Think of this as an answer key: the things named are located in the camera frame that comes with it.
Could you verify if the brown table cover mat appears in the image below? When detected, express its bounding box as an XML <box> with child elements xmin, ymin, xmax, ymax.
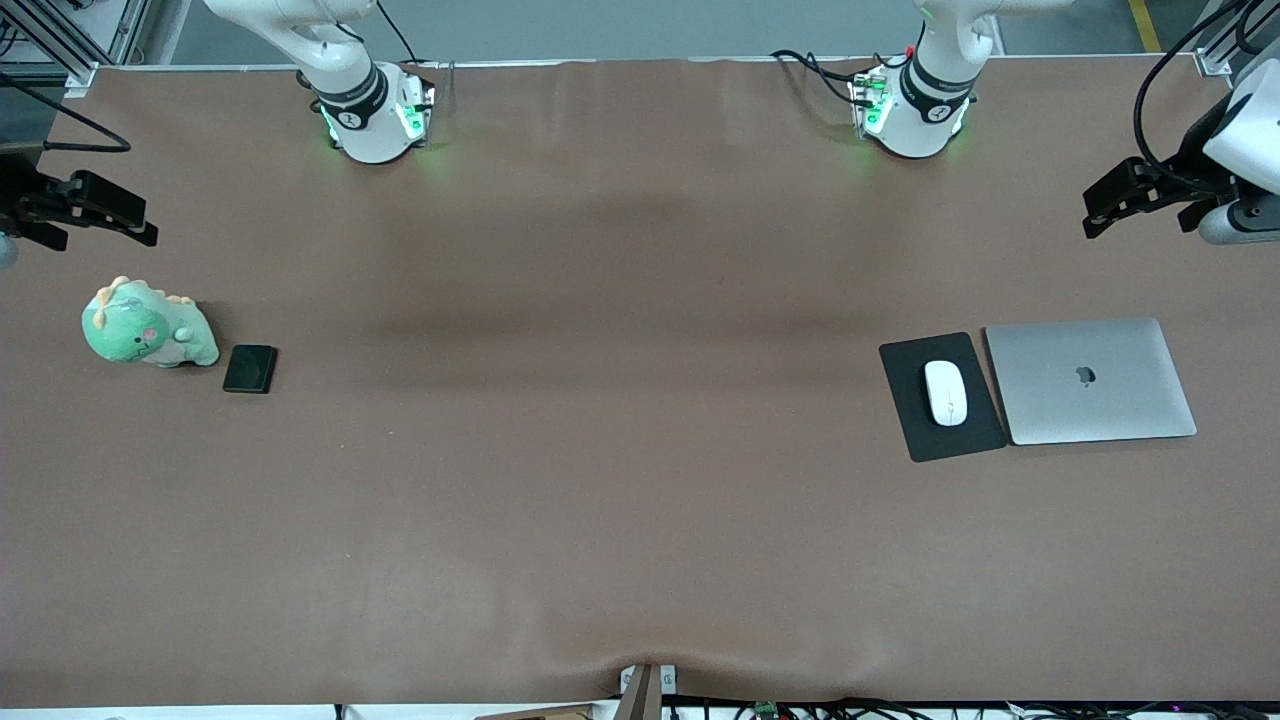
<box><xmin>0</xmin><ymin>55</ymin><xmax>1280</xmax><ymax>706</ymax></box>

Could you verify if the aluminium frame profile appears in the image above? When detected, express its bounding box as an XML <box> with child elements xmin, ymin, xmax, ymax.
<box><xmin>1195</xmin><ymin>0</ymin><xmax>1280</xmax><ymax>79</ymax></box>
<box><xmin>0</xmin><ymin>0</ymin><xmax>151</xmax><ymax>96</ymax></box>

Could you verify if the black phone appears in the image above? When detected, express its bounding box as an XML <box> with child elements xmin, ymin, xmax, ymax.
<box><xmin>222</xmin><ymin>344</ymin><xmax>279</xmax><ymax>395</ymax></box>

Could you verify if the grey metal bracket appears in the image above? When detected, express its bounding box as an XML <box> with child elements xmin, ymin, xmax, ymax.
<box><xmin>620</xmin><ymin>663</ymin><xmax>677</xmax><ymax>701</ymax></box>

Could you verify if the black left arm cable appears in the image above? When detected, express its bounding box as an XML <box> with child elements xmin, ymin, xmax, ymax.
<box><xmin>1133</xmin><ymin>0</ymin><xmax>1263</xmax><ymax>181</ymax></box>

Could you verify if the black mouse pad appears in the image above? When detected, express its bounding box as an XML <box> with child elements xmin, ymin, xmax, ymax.
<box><xmin>878</xmin><ymin>332</ymin><xmax>1009</xmax><ymax>464</ymax></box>

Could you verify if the green dinosaur plush toy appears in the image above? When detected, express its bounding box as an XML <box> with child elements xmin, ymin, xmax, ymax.
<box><xmin>82</xmin><ymin>276</ymin><xmax>221</xmax><ymax>369</ymax></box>

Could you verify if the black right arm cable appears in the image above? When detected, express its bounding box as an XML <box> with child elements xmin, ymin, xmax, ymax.
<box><xmin>0</xmin><ymin>70</ymin><xmax>133</xmax><ymax>154</ymax></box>

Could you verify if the white computer mouse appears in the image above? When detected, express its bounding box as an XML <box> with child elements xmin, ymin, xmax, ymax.
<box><xmin>923</xmin><ymin>360</ymin><xmax>969</xmax><ymax>428</ymax></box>

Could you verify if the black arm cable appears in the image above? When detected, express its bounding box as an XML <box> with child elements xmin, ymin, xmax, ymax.
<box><xmin>1133</xmin><ymin>0</ymin><xmax>1263</xmax><ymax>181</ymax></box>
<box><xmin>0</xmin><ymin>70</ymin><xmax>133</xmax><ymax>154</ymax></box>

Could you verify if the silver laptop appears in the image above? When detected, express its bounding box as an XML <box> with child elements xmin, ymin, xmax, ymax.
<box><xmin>985</xmin><ymin>318</ymin><xmax>1198</xmax><ymax>447</ymax></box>

